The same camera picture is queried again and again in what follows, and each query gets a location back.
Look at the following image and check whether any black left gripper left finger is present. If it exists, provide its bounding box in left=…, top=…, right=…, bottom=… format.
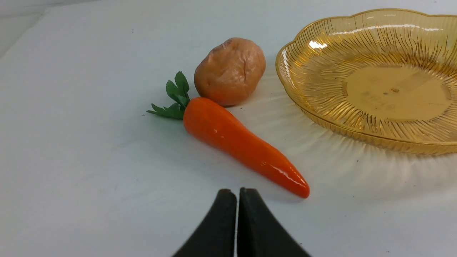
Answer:
left=173, top=189, right=237, bottom=257

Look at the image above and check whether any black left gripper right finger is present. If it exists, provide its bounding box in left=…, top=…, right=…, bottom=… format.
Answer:
left=237, top=187, right=310, bottom=257

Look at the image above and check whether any orange toy carrot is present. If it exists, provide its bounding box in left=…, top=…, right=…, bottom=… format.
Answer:
left=147, top=71, right=310, bottom=198

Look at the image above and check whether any brown toy potato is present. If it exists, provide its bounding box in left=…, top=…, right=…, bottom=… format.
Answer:
left=194, top=37, right=266, bottom=107

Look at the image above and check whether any amber ribbed plastic plate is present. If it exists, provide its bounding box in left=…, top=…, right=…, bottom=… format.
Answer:
left=275, top=8, right=457, bottom=155

